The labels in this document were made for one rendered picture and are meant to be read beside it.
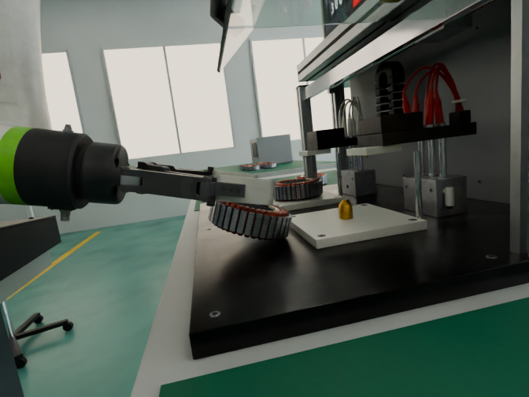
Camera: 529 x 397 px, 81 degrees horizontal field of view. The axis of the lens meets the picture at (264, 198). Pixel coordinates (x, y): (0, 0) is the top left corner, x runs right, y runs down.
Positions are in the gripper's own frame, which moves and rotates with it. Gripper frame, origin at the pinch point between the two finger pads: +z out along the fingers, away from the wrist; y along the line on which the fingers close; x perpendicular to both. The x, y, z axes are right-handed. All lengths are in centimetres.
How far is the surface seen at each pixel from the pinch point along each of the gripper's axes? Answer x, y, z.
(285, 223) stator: -3.9, 4.1, 4.1
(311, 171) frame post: 2.5, -42.3, 23.3
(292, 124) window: 72, -472, 133
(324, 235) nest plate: -4.7, 6.7, 8.6
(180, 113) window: 66, -472, -48
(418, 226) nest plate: -2.5, 7.6, 20.6
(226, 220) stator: -4.1, 4.3, -3.4
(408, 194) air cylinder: 0.9, -2.2, 25.8
